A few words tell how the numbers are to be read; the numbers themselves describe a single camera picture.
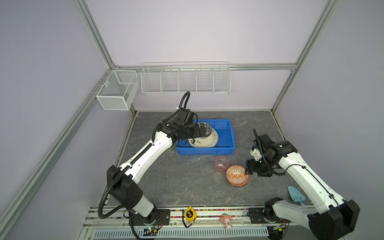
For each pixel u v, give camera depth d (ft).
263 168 2.06
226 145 3.50
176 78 3.25
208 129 3.26
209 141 3.26
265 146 1.96
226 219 2.32
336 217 1.22
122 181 1.28
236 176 2.71
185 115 1.90
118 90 3.26
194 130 2.27
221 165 2.98
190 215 2.38
